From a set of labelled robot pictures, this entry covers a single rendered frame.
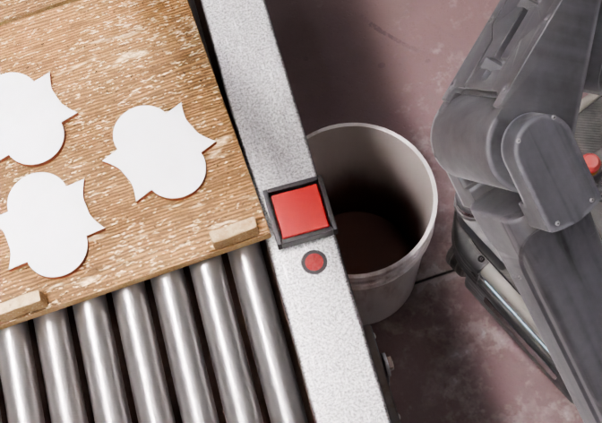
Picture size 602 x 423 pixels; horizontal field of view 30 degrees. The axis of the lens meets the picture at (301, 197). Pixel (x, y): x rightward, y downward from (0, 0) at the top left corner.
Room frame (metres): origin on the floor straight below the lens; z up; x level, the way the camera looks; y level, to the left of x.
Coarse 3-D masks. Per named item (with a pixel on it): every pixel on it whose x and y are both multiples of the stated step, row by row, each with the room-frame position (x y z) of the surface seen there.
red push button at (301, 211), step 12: (288, 192) 0.56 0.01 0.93; (300, 192) 0.55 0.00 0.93; (312, 192) 0.55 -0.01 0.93; (276, 204) 0.54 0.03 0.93; (288, 204) 0.54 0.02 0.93; (300, 204) 0.54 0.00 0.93; (312, 204) 0.54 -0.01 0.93; (276, 216) 0.53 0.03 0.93; (288, 216) 0.52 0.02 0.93; (300, 216) 0.52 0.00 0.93; (312, 216) 0.52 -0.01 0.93; (324, 216) 0.52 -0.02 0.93; (288, 228) 0.51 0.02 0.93; (300, 228) 0.51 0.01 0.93; (312, 228) 0.50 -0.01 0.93; (324, 228) 0.50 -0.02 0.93
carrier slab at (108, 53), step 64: (128, 0) 0.87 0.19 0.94; (0, 64) 0.80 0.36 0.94; (64, 64) 0.79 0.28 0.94; (128, 64) 0.77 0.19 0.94; (192, 64) 0.76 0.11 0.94; (64, 128) 0.69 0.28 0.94; (0, 192) 0.62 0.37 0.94; (128, 192) 0.59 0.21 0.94; (0, 256) 0.53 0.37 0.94; (128, 256) 0.50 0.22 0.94; (192, 256) 0.49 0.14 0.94
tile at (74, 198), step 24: (24, 192) 0.61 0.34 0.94; (48, 192) 0.60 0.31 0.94; (72, 192) 0.60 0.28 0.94; (0, 216) 0.58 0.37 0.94; (24, 216) 0.57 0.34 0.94; (48, 216) 0.57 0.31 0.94; (72, 216) 0.56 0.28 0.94; (24, 240) 0.54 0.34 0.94; (48, 240) 0.54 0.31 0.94; (72, 240) 0.53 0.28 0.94; (24, 264) 0.51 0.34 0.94; (48, 264) 0.51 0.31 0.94; (72, 264) 0.50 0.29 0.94
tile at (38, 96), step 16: (0, 80) 0.77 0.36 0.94; (16, 80) 0.77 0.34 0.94; (48, 80) 0.76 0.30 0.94; (0, 96) 0.75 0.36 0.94; (16, 96) 0.74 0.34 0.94; (32, 96) 0.74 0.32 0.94; (48, 96) 0.74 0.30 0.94; (0, 112) 0.72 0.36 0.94; (16, 112) 0.72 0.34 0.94; (32, 112) 0.72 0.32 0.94; (48, 112) 0.71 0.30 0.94; (64, 112) 0.71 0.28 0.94; (0, 128) 0.70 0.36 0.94; (16, 128) 0.70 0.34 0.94; (32, 128) 0.69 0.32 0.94; (48, 128) 0.69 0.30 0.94; (0, 144) 0.68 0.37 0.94; (16, 144) 0.67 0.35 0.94; (32, 144) 0.67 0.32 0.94; (48, 144) 0.67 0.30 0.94; (0, 160) 0.66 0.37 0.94; (16, 160) 0.65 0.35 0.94; (32, 160) 0.65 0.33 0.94; (48, 160) 0.65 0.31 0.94
